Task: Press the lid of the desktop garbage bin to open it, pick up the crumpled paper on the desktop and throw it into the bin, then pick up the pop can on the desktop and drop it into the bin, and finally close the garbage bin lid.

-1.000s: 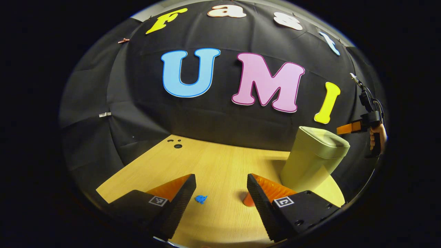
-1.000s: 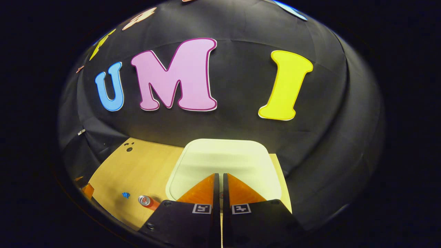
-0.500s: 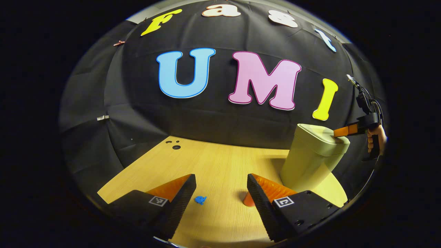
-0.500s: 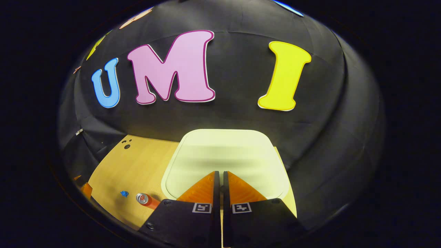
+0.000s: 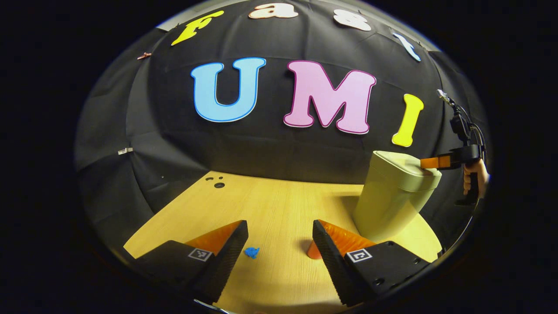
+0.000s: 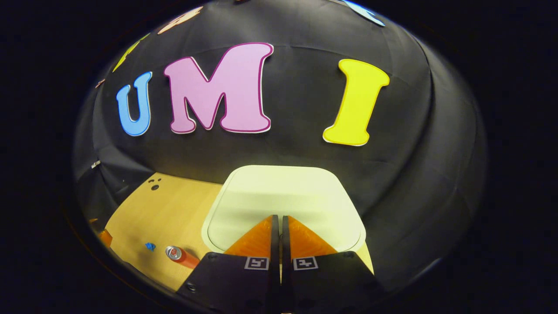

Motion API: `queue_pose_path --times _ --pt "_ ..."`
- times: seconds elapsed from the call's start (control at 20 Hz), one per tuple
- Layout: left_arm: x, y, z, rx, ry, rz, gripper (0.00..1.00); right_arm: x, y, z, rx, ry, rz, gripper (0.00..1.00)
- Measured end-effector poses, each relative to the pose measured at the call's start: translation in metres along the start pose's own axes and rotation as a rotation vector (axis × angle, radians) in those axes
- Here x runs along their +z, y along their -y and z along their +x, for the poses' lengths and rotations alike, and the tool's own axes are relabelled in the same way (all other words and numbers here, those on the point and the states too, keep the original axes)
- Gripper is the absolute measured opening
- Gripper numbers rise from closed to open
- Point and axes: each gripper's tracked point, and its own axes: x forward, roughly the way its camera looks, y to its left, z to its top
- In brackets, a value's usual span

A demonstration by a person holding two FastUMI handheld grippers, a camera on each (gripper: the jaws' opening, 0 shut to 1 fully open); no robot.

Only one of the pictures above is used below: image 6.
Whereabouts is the pale green desktop garbage bin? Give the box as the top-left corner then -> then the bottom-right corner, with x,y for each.
201,165 -> 367,254

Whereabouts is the red pop can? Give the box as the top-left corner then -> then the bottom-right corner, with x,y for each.
165,246 -> 201,269

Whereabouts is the black backdrop cloth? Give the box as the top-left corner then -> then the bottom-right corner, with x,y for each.
73,0 -> 488,293

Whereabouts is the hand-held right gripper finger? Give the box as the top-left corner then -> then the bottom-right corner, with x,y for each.
282,215 -> 386,314
177,215 -> 279,314

